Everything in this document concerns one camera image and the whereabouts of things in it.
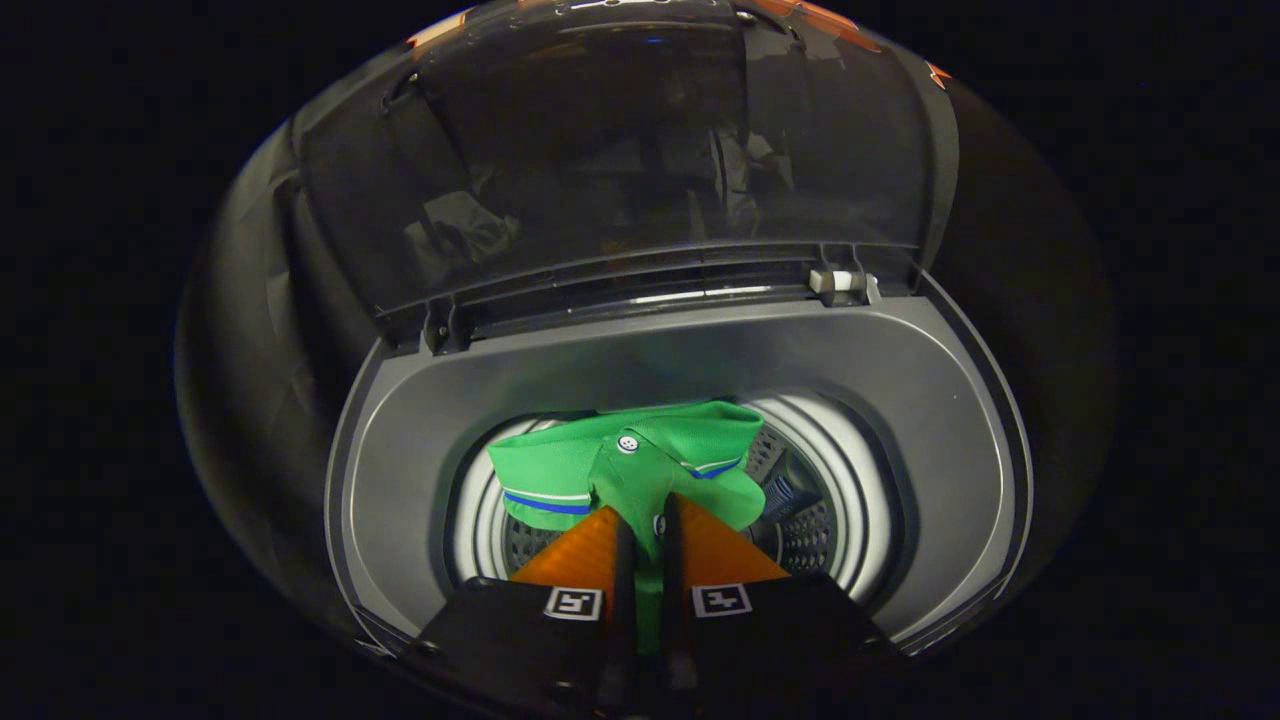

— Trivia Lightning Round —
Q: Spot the green polo shirt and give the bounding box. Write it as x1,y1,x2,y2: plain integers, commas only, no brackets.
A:
487,400,766,656

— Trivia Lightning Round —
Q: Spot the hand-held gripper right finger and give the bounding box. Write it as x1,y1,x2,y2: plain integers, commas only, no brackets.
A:
660,492,896,716

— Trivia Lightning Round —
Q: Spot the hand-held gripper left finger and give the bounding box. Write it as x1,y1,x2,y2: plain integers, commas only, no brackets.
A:
415,505,641,716

